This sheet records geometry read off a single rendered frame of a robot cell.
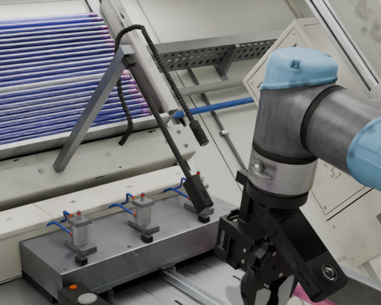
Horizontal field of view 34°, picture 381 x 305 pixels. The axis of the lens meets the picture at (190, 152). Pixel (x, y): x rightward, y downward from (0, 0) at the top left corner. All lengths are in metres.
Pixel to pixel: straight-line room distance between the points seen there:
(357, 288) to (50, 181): 0.52
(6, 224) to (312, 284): 0.48
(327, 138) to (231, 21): 3.43
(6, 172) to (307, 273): 0.56
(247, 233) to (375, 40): 1.26
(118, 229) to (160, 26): 2.78
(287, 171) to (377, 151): 0.13
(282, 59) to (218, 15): 3.36
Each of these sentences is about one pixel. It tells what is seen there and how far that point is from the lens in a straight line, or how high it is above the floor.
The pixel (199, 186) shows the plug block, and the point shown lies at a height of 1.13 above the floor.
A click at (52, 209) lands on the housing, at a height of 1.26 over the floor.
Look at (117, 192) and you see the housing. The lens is 1.07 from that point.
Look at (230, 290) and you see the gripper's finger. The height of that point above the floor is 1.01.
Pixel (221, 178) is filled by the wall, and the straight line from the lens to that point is 3.23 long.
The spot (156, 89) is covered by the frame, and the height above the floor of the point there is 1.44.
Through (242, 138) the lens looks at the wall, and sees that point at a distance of 3.45.
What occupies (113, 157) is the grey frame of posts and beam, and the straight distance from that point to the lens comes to 1.14.
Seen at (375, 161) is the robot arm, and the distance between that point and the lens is 0.58.
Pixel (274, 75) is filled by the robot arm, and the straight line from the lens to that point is 0.65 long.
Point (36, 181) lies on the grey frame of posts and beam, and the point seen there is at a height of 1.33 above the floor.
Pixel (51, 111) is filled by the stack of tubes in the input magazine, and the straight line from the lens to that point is 1.12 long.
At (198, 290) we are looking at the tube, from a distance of 0.90.
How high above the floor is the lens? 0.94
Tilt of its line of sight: 18 degrees up
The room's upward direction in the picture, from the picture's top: 28 degrees counter-clockwise
